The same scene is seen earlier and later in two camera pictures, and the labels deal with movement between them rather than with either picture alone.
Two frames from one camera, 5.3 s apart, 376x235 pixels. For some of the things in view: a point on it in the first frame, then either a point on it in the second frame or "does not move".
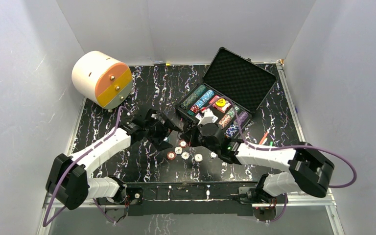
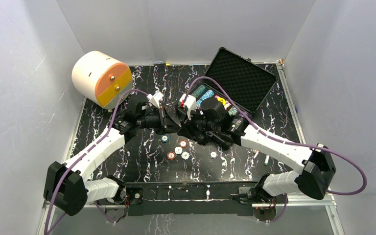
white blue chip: [178, 150] does not move
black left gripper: [159, 129] → [163, 118]
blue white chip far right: [213, 155] does not move
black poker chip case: [233, 87] does not move
